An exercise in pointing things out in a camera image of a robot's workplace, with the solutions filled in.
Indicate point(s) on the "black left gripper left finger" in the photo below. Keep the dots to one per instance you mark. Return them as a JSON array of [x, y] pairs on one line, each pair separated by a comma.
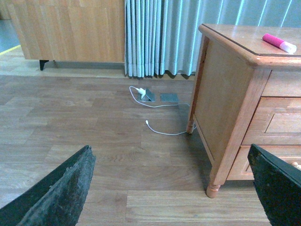
[[57, 199]]

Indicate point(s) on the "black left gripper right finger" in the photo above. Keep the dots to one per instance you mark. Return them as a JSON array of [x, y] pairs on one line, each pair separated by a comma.
[[278, 186]]

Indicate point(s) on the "wooden drawer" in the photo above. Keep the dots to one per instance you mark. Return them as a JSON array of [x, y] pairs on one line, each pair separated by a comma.
[[276, 121], [241, 169]]

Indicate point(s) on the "pink marker with clear cap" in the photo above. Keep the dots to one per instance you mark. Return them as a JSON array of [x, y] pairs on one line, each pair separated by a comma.
[[279, 43]]

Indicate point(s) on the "wooden drawer knob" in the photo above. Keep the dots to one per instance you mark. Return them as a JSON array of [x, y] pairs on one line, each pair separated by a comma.
[[296, 165]]

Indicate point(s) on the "wooden nightstand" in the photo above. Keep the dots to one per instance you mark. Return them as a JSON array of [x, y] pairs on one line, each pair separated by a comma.
[[225, 96]]

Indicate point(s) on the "white charger plug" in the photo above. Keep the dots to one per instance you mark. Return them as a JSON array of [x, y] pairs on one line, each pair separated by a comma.
[[141, 91]]

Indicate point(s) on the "open metal floor socket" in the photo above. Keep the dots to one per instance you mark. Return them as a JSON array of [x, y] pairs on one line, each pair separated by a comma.
[[148, 97]]

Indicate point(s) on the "black cabinet leg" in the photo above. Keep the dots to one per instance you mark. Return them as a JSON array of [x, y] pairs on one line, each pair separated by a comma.
[[42, 64]]

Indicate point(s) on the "closed metal floor socket cover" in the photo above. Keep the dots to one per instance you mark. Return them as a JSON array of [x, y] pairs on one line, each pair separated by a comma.
[[169, 97]]

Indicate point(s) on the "light wooden cabinet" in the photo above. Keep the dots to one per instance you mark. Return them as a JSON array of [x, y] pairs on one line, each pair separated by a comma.
[[70, 30]]

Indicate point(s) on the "grey pleated curtain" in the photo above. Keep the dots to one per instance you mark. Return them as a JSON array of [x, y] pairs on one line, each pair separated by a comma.
[[173, 35]]

